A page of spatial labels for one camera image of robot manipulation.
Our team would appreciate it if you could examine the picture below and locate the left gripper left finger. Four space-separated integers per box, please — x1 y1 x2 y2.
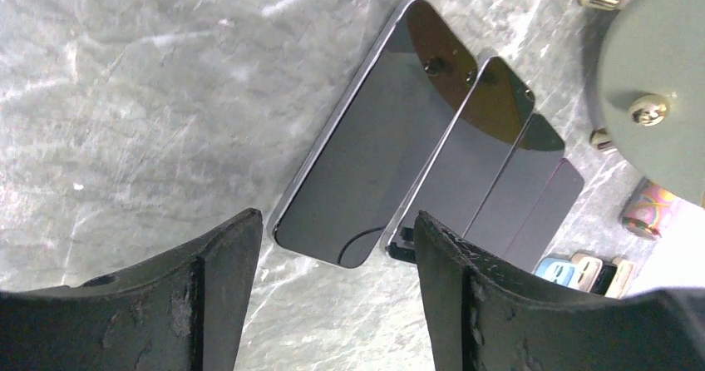
1 209 263 370

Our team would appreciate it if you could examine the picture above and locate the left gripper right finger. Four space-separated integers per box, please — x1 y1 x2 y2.
413 212 704 370

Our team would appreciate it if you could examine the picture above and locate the blue-grey bare phone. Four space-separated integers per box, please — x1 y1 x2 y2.
381 56 535 264

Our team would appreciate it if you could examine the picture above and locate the bare black phone removed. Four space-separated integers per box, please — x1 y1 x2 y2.
463 113 565 257

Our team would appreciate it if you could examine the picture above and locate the purple bare phone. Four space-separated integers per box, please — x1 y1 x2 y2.
502 159 584 272

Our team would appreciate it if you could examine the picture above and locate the pink capped marker tube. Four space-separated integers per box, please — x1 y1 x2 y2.
619 178 681 240

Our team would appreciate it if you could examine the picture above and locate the round pastel drawer cabinet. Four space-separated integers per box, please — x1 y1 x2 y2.
578 0 704 205

